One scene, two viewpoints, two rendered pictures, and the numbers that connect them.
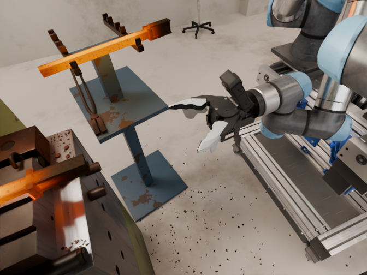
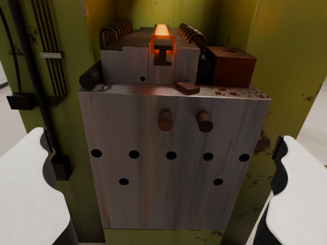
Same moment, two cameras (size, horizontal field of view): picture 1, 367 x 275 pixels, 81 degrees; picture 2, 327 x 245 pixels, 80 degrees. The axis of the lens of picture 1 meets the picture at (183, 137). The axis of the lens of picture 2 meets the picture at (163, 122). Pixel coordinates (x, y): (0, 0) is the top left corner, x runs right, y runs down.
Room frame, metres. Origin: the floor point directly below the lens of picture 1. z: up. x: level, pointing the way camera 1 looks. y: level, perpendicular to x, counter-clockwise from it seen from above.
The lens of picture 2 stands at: (0.36, -0.10, 1.06)
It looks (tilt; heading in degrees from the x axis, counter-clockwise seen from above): 31 degrees down; 109
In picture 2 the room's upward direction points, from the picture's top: 3 degrees clockwise
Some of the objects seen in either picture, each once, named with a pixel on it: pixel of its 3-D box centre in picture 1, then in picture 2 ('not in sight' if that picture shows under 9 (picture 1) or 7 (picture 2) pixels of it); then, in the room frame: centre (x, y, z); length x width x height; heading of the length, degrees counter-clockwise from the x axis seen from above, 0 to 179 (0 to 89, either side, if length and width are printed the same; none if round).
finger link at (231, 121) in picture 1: (224, 123); not in sight; (0.32, -0.09, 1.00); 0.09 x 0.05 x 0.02; 147
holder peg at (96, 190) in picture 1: (97, 192); (165, 120); (0.25, 0.22, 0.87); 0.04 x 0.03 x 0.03; 111
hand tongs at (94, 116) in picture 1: (83, 91); not in sight; (0.82, 0.42, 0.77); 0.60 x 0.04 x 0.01; 25
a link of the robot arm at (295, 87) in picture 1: (285, 91); not in sight; (0.43, -0.27, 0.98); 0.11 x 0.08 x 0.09; 111
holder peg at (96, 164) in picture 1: (92, 168); (204, 121); (0.33, 0.25, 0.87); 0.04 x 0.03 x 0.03; 111
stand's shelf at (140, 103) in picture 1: (116, 98); not in sight; (0.77, 0.28, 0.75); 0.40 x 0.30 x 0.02; 30
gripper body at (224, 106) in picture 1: (233, 113); not in sight; (0.38, -0.13, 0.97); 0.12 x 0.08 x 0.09; 111
